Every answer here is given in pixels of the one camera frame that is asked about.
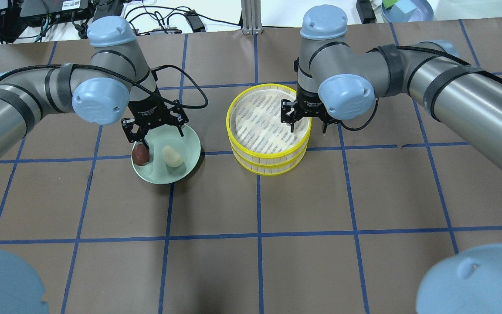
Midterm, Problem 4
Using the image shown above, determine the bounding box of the yellow bottom steamer layer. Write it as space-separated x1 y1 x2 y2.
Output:
230 141 309 176

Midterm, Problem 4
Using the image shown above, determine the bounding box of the yellow steamer layer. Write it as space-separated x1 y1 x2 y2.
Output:
230 141 309 176
226 83 312 158

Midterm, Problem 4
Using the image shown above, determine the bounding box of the light green plate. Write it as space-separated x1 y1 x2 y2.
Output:
131 125 201 184

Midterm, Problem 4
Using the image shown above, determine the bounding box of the yellow top steamer layer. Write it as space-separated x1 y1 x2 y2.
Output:
226 83 312 158

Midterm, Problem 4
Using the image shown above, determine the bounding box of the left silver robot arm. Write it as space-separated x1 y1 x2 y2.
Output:
0 16 189 159

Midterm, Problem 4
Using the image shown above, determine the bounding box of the blue plate with blocks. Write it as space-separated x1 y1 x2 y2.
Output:
381 0 434 23

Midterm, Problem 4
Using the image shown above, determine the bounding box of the aluminium frame post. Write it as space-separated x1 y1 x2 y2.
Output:
241 0 263 34

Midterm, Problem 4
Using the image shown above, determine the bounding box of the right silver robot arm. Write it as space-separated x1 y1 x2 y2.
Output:
280 5 502 169

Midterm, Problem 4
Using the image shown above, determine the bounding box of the brown steamed bun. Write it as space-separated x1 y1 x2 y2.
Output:
132 143 151 166

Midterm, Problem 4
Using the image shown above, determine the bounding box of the white steamed bun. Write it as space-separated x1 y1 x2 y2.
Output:
161 145 184 168

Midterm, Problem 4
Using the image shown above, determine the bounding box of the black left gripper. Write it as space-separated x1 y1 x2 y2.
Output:
120 97 189 150

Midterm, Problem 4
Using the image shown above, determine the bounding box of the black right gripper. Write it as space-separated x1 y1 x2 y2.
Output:
280 89 340 134

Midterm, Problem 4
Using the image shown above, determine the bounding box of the black power adapter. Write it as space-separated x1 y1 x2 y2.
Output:
184 12 207 33

